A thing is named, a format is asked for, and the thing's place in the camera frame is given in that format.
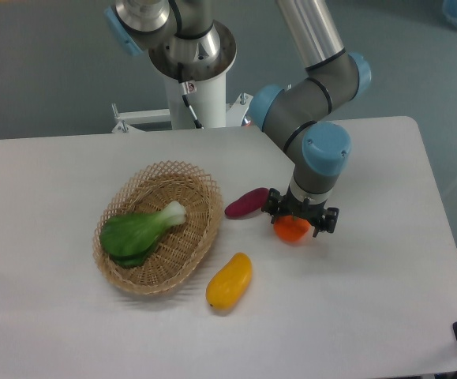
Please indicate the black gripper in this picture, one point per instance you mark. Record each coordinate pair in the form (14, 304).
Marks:
(322, 220)

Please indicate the orange fruit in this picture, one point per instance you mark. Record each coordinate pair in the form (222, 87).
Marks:
(290, 228)

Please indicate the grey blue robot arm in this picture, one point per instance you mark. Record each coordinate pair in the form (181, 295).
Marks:
(296, 120)

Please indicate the purple sweet potato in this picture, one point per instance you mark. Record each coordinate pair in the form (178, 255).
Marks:
(247, 203)

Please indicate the yellow mango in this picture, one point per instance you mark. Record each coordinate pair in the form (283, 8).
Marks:
(229, 284)

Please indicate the woven wicker basket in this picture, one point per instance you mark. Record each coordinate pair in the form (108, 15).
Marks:
(183, 247)

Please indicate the green bok choy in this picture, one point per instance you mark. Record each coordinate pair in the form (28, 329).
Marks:
(129, 239)

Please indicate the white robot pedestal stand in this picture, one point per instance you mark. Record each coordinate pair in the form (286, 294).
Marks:
(194, 75)

